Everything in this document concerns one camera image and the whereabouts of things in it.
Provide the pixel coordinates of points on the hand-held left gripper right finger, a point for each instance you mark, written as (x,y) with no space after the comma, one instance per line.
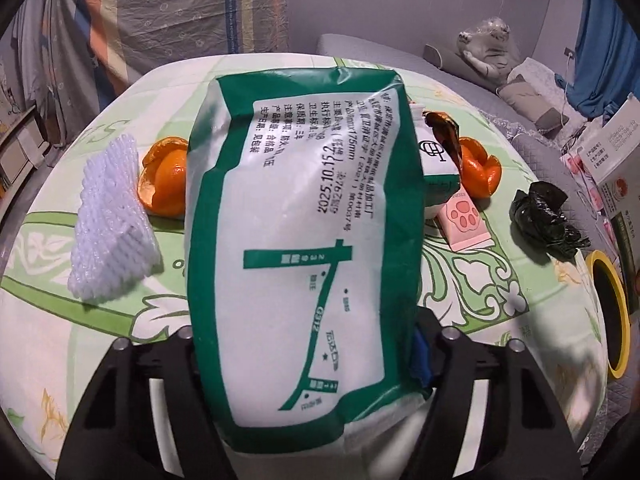
(421,360)

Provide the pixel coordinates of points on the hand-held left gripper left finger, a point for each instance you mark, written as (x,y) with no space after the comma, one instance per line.
(167,385)

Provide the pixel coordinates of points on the pink paw print tube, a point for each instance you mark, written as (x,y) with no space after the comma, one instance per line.
(462,222)

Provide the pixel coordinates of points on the large white green tissue packet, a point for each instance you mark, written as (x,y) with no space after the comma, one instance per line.
(300,210)

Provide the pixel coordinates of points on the yellow rimmed bin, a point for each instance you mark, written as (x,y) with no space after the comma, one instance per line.
(598,270)

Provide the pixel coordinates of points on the white foam fruit net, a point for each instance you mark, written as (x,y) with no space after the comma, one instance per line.
(110,210)

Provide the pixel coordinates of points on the crumpled black plastic bag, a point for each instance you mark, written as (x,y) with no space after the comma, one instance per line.
(537,215)

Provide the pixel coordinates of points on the small white green packet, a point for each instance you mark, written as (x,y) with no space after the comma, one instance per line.
(435,165)

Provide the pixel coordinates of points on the orange peel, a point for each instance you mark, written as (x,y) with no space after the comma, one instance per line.
(477,170)
(165,180)

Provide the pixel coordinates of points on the brown snack wrapper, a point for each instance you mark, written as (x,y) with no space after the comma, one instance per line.
(445,135)

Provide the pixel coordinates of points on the pink printed carton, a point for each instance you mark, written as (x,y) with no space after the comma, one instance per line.
(582,175)

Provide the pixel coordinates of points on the wooden shelf unit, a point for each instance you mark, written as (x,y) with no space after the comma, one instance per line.
(20,155)

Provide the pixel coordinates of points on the grey beige cushion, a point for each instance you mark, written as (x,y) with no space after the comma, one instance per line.
(530,102)

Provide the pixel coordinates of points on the white printed carton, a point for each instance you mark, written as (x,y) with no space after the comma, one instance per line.
(622,160)

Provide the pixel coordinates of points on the grey bolster pillow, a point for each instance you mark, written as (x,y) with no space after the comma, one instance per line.
(450,62)

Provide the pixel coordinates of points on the plush tiger in plastic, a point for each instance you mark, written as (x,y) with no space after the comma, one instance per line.
(487,55)

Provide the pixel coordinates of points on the grey hanging cloth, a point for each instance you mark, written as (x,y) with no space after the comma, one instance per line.
(55,60)

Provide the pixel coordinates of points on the blue curtain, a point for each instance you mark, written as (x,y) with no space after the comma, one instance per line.
(605,45)

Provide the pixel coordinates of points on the plastic wrapped mattress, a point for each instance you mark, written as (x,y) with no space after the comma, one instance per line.
(190,10)

